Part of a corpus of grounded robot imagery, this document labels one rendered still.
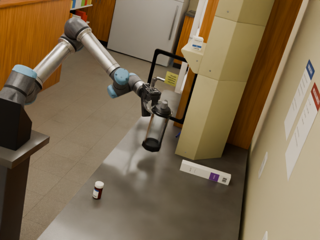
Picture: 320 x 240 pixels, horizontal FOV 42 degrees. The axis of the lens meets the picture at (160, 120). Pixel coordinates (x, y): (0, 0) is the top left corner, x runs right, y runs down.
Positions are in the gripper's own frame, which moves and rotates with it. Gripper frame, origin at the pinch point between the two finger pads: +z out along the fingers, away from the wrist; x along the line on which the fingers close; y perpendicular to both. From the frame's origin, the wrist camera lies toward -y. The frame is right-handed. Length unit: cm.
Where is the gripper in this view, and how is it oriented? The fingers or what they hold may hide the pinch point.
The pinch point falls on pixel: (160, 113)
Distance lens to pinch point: 208.1
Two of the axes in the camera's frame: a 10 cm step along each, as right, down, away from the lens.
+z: 5.0, 5.3, -6.9
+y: 2.6, -8.5, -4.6
